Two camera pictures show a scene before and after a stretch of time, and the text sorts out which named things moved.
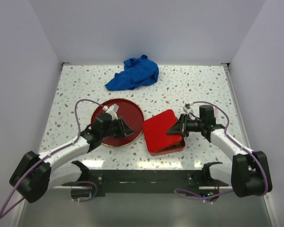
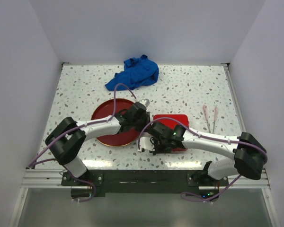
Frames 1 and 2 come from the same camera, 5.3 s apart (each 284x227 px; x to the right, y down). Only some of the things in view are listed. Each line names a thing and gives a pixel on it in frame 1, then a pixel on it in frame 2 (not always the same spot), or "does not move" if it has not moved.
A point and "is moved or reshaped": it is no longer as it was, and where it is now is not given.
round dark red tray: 133,116 does not move
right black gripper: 177,128 to 154,140
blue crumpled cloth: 137,72 does not move
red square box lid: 155,127 is moved or reshaped
